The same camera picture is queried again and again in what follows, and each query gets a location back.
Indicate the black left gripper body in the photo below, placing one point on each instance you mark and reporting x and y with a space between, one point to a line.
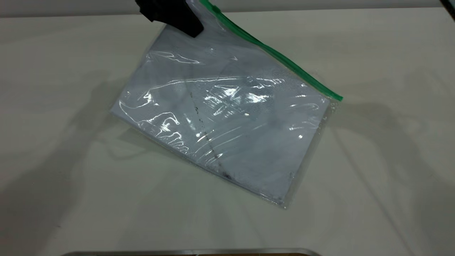
144 5

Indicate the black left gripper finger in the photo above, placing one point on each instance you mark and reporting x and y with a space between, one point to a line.
181 17

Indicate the green zipper slider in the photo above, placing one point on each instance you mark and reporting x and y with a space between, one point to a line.
214 7

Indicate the clear plastic zipper bag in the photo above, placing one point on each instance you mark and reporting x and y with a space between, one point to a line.
249 149

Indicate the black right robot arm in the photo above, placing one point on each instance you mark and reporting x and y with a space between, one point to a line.
450 7

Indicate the silver metal rim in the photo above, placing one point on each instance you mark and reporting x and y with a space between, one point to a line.
177 252

